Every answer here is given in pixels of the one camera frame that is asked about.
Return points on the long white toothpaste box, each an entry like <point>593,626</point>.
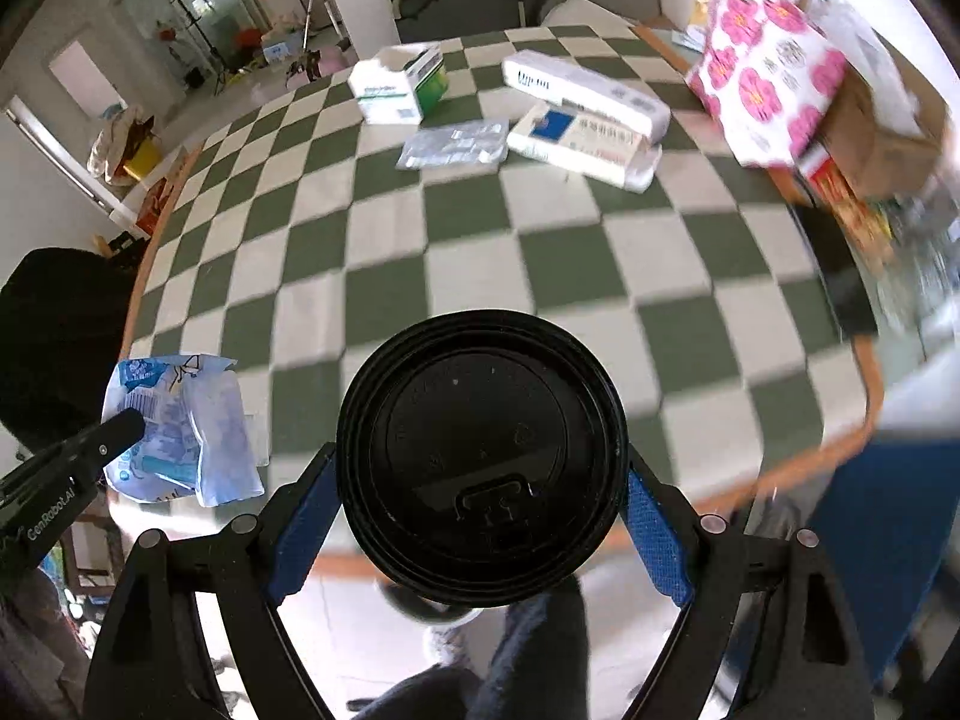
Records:
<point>564,84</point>

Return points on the black plastic cup lid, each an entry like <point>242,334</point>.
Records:
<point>481,457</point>

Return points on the dark wooden chair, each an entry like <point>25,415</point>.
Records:
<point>63,319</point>

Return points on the blue white plastic bag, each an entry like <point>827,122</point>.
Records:
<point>195,443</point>

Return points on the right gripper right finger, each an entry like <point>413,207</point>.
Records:
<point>773,609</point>

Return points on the brown cardboard box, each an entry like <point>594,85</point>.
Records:
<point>877,162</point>

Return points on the clear plastic blister wrapper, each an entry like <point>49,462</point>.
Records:
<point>471,143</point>

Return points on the left black trouser leg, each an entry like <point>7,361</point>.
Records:
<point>435,694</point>

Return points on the white blue box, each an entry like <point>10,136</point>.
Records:
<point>587,144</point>

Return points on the pink flower patterned package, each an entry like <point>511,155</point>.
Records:
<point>766,77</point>

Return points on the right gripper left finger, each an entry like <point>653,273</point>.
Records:
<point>151,659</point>

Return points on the white green medicine box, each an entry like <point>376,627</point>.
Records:
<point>400,84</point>

